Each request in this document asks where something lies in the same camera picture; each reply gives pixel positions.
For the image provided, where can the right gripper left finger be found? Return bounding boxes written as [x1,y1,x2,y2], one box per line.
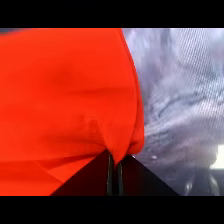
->
[50,149,116,197]

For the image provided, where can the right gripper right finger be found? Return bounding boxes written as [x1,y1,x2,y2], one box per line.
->
[115,154,180,197]

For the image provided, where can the orange garment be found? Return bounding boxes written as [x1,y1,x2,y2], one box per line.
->
[0,27,146,197]

